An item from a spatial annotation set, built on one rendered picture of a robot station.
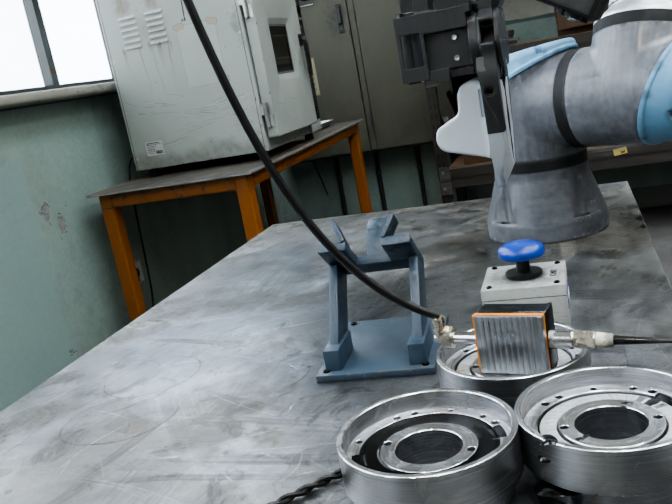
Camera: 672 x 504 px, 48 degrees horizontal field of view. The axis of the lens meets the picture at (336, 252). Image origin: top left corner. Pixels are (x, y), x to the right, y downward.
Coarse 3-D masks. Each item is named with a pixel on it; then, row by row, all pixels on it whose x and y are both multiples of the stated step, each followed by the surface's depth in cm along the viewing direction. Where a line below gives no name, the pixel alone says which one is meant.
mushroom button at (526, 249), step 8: (520, 240) 67; (528, 240) 67; (504, 248) 66; (512, 248) 65; (520, 248) 65; (528, 248) 65; (536, 248) 65; (544, 248) 66; (504, 256) 66; (512, 256) 65; (520, 256) 65; (528, 256) 65; (536, 256) 65; (520, 264) 66; (528, 264) 66; (520, 272) 67
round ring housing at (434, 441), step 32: (352, 416) 47; (384, 416) 49; (512, 416) 43; (352, 448) 46; (384, 448) 45; (416, 448) 46; (448, 448) 46; (512, 448) 41; (352, 480) 42; (384, 480) 40; (416, 480) 39; (448, 480) 39; (480, 480) 40; (512, 480) 41
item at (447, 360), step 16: (448, 352) 56; (464, 352) 57; (576, 352) 53; (448, 368) 52; (560, 368) 48; (448, 384) 52; (464, 384) 50; (480, 384) 49; (496, 384) 49; (512, 384) 48; (528, 384) 48; (512, 400) 49
